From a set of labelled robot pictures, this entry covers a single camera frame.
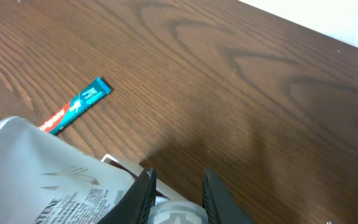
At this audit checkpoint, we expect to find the Colgate toothpaste tube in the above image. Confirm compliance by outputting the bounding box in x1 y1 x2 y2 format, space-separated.
39 77 113 135

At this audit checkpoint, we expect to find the clear blue soap dispenser bottle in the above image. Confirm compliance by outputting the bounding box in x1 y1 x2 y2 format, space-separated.
147 196 208 224

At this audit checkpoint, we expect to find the white Pantene tube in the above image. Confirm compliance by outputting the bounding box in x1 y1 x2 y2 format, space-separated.
0 116 134 224

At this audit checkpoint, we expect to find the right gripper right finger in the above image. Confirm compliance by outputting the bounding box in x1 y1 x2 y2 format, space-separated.
202 169 254 224

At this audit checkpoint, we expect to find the white box pink interior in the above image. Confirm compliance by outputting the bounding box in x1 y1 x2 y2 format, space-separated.
101 154 186 204

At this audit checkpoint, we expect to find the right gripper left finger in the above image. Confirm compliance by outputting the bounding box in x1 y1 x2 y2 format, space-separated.
97 169 157 224

